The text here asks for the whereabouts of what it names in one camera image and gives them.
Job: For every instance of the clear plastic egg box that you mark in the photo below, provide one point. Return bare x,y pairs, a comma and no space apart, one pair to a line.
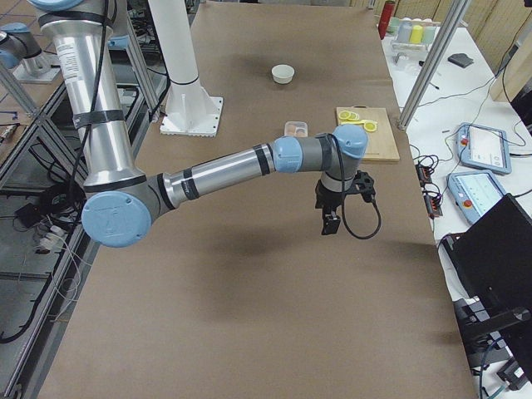
296,129

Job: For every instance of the wooden cutting board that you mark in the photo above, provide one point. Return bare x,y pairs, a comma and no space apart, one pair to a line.
381,145

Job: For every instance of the lemon slice single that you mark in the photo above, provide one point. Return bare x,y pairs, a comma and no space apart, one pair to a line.
369,125

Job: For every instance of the yellow plastic knife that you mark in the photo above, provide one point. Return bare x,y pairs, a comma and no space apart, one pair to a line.
360,122

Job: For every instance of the lemon slice stack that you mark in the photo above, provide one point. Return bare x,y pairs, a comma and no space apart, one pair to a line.
348,115

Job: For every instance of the near teach pendant tablet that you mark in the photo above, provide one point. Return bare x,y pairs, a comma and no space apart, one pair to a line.
475,192

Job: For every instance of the teach pendant tablet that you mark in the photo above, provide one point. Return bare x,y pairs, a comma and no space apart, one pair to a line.
475,192
483,147

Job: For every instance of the white bowl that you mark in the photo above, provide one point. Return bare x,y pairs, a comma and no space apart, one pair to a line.
282,74

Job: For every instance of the black monitor stand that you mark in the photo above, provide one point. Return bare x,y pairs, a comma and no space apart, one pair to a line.
493,262

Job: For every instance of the far teach pendant tablet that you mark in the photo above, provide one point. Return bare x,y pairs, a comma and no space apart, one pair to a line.
483,147

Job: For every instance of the yellow cup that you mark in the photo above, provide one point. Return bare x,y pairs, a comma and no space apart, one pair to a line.
416,34

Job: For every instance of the grey cup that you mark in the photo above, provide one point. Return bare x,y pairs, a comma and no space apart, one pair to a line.
404,32

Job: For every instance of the red thermos bottle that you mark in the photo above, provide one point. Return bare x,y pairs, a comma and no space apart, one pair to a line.
385,17

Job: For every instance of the white pedestal column base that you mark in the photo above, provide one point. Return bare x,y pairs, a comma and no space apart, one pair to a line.
189,109

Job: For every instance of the aluminium frame post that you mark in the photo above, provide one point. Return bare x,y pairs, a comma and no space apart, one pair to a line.
443,38

